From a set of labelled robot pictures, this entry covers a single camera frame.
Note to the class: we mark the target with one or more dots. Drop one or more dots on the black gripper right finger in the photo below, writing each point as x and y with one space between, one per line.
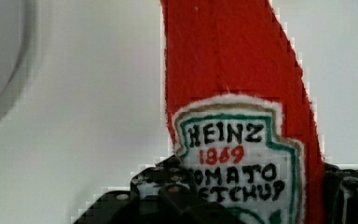
340 195

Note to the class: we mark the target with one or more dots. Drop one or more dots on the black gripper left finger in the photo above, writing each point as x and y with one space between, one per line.
163 194

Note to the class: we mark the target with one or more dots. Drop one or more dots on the red plush ketchup bottle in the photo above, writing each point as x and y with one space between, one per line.
238 112

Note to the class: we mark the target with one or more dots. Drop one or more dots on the lilac round plate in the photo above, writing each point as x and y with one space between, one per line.
19 49

